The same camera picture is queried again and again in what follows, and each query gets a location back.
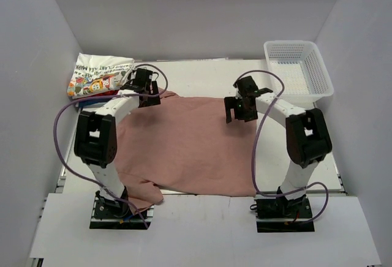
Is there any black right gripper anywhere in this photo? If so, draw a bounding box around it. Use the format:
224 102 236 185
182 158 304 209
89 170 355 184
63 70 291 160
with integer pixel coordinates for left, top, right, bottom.
224 96 258 124

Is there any pink pixel-print t-shirt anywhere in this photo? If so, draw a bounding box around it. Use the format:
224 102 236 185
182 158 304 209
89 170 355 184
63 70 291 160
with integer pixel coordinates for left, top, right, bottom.
115 91 257 209

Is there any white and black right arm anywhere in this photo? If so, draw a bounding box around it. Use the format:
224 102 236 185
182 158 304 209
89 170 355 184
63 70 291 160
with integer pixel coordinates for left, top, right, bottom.
224 72 332 217

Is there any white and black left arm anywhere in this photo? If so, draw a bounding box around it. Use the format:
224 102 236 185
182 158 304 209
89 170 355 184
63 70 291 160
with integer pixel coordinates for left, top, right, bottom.
74 68 160 217

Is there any red folded t-shirt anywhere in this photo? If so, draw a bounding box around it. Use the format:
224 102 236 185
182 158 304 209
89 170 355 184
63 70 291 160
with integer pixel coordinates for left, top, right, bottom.
72 89 119 100

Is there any white cartoon-print folded t-shirt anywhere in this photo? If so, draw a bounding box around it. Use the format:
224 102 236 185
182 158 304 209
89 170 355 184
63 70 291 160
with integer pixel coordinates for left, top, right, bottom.
67 53 135 99

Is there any blue folded t-shirt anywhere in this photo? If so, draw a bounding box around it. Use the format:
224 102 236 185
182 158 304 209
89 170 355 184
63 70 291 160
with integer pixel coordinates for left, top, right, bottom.
75 99 108 108

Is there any white plastic mesh basket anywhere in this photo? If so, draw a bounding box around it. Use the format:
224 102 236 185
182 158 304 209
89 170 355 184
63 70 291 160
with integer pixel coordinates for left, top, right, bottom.
263 40 334 105

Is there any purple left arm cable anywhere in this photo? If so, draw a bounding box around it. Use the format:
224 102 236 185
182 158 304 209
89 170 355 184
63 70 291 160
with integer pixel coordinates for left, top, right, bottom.
53 62 170 230

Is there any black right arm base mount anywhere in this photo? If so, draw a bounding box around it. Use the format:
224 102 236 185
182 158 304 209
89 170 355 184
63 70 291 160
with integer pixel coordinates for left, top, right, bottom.
250 196 315 233

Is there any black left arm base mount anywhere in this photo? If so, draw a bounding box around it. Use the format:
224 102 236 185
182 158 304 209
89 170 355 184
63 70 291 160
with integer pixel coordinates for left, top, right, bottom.
89 192 154 230

